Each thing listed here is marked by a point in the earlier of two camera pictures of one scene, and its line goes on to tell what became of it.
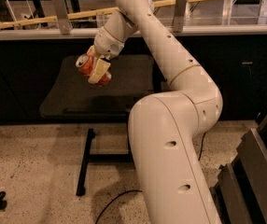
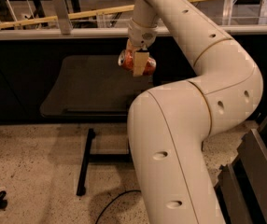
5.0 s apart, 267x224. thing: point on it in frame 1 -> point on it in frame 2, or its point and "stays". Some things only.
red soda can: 86,64 -> 126,60
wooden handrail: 164,3 stays
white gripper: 107,45 -> 140,36
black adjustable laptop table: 71,94 stays
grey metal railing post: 59,2 stays
